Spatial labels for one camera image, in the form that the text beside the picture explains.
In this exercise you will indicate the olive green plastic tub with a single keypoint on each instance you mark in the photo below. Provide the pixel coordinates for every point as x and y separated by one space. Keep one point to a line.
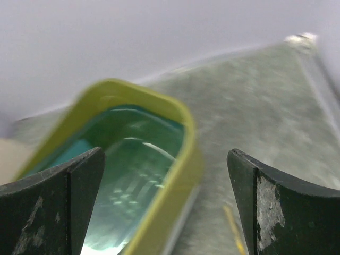
160 227

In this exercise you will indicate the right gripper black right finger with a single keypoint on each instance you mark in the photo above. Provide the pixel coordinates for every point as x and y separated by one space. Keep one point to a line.
281 213

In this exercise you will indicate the yellow pencil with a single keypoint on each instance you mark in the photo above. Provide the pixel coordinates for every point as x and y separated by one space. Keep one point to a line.
234 229

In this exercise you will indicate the aluminium rail at wall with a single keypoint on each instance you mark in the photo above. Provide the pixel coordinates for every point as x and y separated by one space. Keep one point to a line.
305 47

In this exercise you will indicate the translucent blue plastic container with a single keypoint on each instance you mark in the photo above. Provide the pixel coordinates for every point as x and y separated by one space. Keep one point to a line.
140 148

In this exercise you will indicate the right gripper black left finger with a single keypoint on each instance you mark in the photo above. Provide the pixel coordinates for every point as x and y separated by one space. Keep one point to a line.
49 212

